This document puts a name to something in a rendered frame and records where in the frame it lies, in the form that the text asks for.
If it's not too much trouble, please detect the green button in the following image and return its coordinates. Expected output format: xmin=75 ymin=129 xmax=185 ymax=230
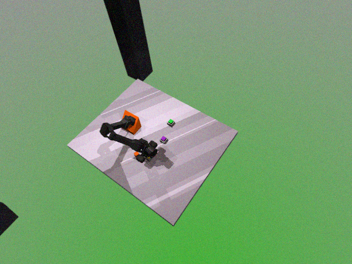
xmin=167 ymin=119 xmax=175 ymax=127

